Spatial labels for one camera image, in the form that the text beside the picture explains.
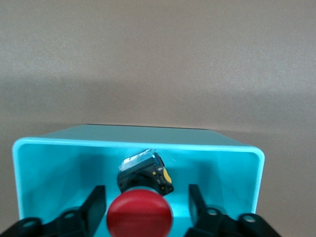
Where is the red mushroom push button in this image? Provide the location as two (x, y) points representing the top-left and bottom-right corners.
(106, 148), (174, 237)

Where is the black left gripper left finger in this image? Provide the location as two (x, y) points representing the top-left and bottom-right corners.
(0, 185), (107, 237)

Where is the teal plastic box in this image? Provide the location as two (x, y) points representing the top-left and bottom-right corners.
(12, 124), (265, 237)

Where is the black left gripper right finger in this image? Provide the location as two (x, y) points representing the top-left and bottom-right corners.
(188, 184), (282, 237)

